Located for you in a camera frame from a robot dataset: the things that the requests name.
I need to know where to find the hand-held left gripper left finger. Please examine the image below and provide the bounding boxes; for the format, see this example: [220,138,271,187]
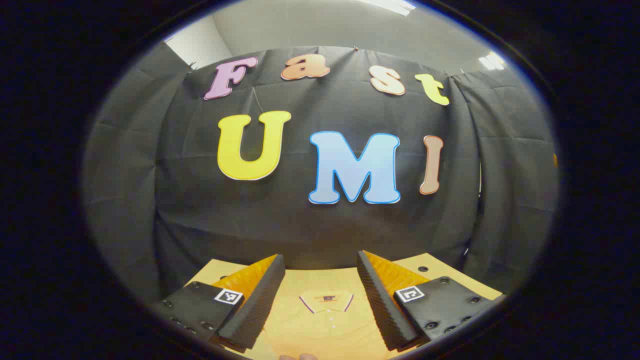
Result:
[150,253,286,353]

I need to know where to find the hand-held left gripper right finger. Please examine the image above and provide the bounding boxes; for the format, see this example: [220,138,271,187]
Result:
[356,250,507,352]

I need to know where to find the orange T-shirt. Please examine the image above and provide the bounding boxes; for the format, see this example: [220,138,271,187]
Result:
[252,269,396,360]

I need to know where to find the black backdrop cloth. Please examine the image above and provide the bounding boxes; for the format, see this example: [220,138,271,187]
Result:
[82,41,560,306]

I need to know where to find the ceiling light panel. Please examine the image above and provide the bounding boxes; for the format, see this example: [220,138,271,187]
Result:
[357,0,417,16]
[477,51,507,71]

